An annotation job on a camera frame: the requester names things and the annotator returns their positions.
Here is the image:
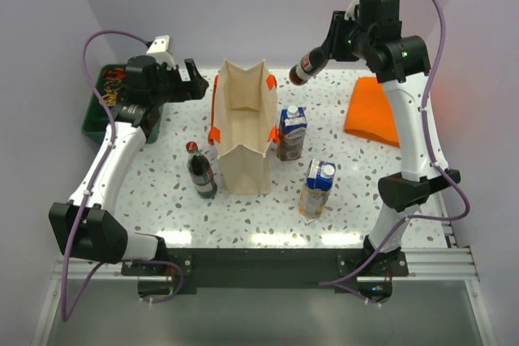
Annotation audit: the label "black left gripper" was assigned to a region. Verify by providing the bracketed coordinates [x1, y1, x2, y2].
[151, 58, 208, 107]

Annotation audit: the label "cola bottle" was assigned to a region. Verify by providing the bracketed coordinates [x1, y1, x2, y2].
[186, 141, 217, 199]
[289, 47, 328, 86]

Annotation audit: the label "beige canvas tote bag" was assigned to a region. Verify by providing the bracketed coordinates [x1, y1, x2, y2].
[208, 59, 278, 194]

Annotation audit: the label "purple juice carton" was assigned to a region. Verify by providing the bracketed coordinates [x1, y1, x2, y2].
[277, 105, 307, 161]

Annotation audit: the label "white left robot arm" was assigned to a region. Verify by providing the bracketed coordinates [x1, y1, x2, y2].
[49, 55, 208, 275]

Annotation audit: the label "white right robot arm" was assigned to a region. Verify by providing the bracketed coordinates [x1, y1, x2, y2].
[323, 0, 461, 276]

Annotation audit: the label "red rubber bands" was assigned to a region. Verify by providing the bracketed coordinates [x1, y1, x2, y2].
[103, 67, 126, 81]

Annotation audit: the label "yellow rubber bands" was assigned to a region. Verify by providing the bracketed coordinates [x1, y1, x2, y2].
[102, 90, 118, 107]

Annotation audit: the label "folded orange cloth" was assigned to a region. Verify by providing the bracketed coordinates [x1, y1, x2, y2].
[344, 76, 400, 147]

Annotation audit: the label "green compartment tray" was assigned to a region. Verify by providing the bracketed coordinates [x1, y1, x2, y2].
[80, 63, 163, 146]

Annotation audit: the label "orange juice carton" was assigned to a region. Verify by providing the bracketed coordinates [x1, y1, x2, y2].
[298, 159, 336, 223]

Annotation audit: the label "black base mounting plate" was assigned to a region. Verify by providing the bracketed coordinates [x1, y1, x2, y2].
[122, 248, 409, 303]

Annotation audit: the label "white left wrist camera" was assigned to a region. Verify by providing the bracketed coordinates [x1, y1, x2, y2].
[146, 35, 176, 69]

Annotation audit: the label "aluminium frame rail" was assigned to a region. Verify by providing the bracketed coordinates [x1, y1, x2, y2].
[52, 216, 481, 283]

